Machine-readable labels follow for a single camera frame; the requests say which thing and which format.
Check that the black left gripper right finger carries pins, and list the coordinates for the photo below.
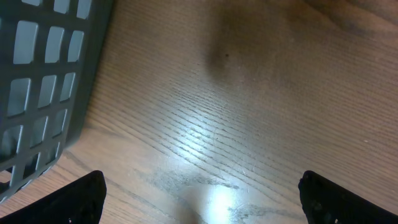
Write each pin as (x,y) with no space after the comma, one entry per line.
(323,201)

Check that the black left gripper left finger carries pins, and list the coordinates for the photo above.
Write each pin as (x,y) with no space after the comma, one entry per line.
(78,202)

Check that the dark grey plastic mesh basket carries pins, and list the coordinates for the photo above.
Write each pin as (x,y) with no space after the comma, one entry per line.
(50,51)

